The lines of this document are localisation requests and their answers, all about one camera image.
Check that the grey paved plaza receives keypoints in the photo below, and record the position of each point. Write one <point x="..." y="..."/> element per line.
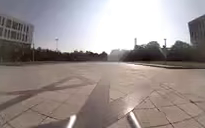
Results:
<point x="123" y="83"/>

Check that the row of trees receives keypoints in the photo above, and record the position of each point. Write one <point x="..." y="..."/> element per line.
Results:
<point x="150" y="52"/>
<point x="70" y="55"/>

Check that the distant slim tower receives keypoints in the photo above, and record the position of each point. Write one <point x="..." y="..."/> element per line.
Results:
<point x="135" y="42"/>

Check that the tall floodlight pole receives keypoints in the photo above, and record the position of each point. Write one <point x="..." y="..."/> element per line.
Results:
<point x="56" y="44"/>

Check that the raised stone kerb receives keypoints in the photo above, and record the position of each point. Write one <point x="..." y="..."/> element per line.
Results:
<point x="163" y="65"/>

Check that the robot's own part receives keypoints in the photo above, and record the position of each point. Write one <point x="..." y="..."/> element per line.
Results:
<point x="133" y="120"/>
<point x="71" y="121"/>

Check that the street lamp pole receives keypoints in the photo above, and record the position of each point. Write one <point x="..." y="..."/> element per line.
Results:
<point x="165" y="48"/>

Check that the grass strip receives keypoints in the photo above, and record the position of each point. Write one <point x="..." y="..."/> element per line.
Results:
<point x="186" y="63"/>

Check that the pale building with window rows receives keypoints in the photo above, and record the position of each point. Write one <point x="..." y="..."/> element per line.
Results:
<point x="10" y="33"/>

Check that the dark glass building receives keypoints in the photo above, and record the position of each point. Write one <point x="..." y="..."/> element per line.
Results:
<point x="203" y="28"/>

